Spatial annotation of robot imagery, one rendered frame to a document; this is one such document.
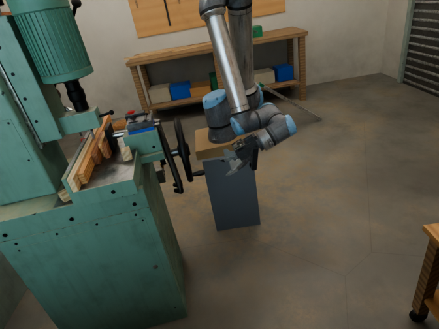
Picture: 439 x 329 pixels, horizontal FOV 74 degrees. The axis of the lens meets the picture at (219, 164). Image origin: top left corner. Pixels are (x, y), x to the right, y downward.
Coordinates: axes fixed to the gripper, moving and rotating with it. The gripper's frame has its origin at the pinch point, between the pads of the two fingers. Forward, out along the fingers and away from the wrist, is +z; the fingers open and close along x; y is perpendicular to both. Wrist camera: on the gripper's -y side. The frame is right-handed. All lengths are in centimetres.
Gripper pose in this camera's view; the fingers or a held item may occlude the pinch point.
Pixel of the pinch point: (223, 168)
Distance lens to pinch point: 133.0
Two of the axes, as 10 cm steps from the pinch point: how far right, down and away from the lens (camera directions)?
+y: -4.8, -7.2, -4.9
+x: 1.9, 4.7, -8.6
